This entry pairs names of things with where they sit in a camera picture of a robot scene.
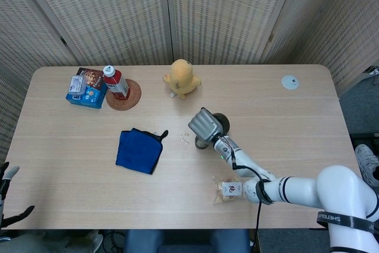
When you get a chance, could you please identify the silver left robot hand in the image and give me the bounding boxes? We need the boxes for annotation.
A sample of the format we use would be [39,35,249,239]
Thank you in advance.
[0,161,36,230]

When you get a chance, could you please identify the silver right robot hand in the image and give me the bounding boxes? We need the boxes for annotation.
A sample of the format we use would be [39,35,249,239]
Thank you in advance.
[188,107,223,143]

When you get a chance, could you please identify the black round object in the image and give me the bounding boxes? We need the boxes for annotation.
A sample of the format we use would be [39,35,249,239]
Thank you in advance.
[211,113,231,136]

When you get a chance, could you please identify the yellow plush duck toy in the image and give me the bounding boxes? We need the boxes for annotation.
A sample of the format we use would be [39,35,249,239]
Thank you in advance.
[162,59,202,101]

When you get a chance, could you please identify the clear bag of snacks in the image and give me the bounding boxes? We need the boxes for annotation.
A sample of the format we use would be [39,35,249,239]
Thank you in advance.
[211,175,247,206]

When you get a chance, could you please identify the blue microfiber cloth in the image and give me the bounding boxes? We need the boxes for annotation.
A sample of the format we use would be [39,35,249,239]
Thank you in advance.
[115,127,169,175]

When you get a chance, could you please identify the round woven rattan coaster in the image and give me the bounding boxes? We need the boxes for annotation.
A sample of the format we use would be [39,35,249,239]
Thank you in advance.
[105,78,142,111]

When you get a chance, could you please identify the red juice bottle white cap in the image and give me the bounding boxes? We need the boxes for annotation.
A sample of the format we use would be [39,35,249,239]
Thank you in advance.
[102,65,131,101]

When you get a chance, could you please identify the blue snack box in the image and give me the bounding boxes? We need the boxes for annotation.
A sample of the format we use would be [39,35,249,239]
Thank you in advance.
[65,82,108,110]

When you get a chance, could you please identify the small clear plastic box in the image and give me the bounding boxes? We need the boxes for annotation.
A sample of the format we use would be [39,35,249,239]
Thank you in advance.
[68,75,88,94]

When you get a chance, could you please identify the blue seat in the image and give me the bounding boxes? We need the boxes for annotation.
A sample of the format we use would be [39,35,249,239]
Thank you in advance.
[123,229,251,253]

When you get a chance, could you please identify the brown cookie box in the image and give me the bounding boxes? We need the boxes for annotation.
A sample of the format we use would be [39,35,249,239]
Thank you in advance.
[76,67,108,91]

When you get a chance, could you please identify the woven folding screen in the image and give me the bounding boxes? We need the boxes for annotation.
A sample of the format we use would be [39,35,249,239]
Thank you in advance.
[0,0,379,159]

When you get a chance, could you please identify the black stand base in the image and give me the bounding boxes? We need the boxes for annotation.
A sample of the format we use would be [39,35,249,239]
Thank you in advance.
[349,132,379,147]

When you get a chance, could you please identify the white sneaker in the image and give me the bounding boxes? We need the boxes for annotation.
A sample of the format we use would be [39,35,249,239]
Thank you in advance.
[354,143,379,185]

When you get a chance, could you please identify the white round cable grommet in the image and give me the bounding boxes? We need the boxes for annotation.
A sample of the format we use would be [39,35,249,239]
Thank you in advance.
[281,75,300,90]

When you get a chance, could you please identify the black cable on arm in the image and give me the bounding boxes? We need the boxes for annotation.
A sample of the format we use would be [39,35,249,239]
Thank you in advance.
[232,149,272,253]

